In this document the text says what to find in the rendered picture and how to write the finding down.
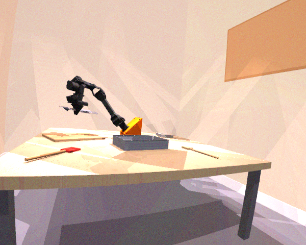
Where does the white flat rectangular block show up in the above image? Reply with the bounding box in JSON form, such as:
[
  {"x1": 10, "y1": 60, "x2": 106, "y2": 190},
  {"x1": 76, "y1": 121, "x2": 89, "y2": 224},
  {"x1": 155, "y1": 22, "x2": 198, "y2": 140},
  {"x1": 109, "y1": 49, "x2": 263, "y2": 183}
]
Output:
[{"x1": 156, "y1": 133, "x2": 173, "y2": 138}]

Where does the red spatula with wooden handle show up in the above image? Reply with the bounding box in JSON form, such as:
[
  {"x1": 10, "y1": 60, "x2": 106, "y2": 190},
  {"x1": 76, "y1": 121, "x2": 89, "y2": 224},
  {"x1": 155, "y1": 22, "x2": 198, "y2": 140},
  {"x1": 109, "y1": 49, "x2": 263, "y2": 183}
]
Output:
[{"x1": 24, "y1": 147, "x2": 81, "y2": 161}]

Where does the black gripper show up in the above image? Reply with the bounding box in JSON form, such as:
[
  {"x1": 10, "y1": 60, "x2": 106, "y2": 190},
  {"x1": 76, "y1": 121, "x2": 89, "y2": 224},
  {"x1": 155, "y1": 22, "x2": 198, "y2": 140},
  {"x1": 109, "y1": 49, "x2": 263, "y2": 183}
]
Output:
[{"x1": 68, "y1": 92, "x2": 88, "y2": 115}]

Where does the white rectangular tray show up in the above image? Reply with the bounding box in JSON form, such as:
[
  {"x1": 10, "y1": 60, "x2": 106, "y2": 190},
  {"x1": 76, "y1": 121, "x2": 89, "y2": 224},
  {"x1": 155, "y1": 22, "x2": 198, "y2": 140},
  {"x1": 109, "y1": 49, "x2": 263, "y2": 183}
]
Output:
[{"x1": 112, "y1": 135, "x2": 169, "y2": 151}]

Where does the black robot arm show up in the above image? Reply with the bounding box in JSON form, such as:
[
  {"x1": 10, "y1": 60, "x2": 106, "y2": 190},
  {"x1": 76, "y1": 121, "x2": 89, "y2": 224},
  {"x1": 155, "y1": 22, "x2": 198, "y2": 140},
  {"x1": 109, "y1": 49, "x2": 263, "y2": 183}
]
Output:
[{"x1": 66, "y1": 76, "x2": 129, "y2": 131}]

